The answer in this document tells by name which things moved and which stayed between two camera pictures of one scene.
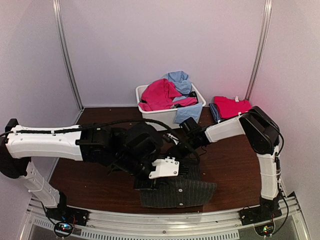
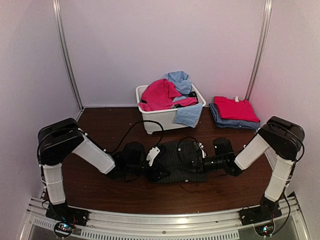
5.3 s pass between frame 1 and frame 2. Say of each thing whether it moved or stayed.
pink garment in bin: stayed
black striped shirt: moved
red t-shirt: stayed
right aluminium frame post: stayed
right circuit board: stayed
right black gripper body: moved
